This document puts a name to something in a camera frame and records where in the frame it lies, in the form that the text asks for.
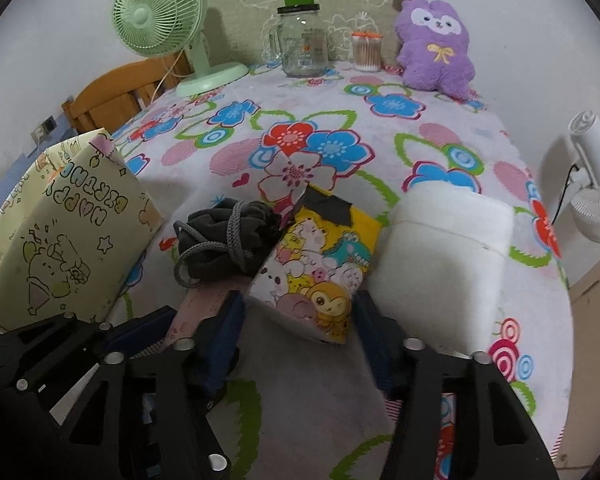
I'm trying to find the white foam cushion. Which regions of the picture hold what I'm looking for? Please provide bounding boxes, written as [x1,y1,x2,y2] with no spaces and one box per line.
[366,181,515,356]

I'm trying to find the pink paper packet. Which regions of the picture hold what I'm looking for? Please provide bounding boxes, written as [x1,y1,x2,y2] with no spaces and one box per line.
[163,282,237,349]

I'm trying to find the yellow cartoon storage box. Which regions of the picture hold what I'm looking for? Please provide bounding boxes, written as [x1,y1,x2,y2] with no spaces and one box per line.
[0,129,162,333]

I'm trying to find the floral tablecloth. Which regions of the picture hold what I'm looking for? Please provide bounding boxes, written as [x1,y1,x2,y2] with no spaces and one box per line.
[108,65,572,479]

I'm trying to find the wooden bed headboard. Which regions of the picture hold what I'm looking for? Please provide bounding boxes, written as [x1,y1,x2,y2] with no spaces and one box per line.
[61,54,193,133]

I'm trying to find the white standing fan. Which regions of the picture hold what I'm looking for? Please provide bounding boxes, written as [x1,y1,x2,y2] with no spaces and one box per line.
[535,109,600,246]

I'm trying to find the green desk fan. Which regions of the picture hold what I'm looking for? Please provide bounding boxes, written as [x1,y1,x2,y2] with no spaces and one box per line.
[111,0,248,98]

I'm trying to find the glass mason jar mug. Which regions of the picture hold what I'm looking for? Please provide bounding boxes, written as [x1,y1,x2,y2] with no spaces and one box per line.
[266,3,328,78]

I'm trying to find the cotton swab container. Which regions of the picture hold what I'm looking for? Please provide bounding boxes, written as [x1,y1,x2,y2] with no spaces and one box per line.
[351,32,382,73]

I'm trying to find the purple plush bunny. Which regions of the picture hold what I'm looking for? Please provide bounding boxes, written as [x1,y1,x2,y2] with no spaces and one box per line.
[394,0,476,101]

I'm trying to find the wall power socket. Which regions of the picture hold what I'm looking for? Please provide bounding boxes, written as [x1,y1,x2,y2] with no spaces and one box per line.
[31,116,57,145]

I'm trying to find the fan black power cable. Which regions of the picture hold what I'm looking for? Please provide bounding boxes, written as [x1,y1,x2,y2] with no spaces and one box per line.
[550,161,581,226]

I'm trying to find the green patterned wall board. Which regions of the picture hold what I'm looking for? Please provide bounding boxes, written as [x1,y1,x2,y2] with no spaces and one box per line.
[204,0,400,65]

